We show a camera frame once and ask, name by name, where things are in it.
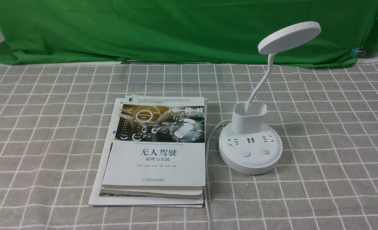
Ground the white desk lamp socket base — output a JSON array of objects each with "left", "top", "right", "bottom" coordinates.
[{"left": 218, "top": 21, "right": 321, "bottom": 175}]

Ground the top self-driving book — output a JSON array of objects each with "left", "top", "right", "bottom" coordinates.
[{"left": 102, "top": 98, "right": 206, "bottom": 190}]

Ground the middle white book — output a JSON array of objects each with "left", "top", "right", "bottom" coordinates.
[{"left": 100, "top": 95, "right": 208, "bottom": 200}]

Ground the green backdrop cloth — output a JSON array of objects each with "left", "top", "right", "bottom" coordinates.
[{"left": 0, "top": 0, "right": 378, "bottom": 67}]

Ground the bottom large white book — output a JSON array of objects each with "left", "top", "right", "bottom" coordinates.
[{"left": 88, "top": 98, "right": 204, "bottom": 208}]

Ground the grey checkered tablecloth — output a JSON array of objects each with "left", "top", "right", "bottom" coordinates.
[{"left": 0, "top": 64, "right": 378, "bottom": 230}]

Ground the blue binder clip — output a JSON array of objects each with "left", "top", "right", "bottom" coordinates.
[{"left": 349, "top": 47, "right": 366, "bottom": 59}]

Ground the white power cable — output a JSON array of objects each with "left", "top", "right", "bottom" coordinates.
[{"left": 204, "top": 120, "right": 232, "bottom": 230}]

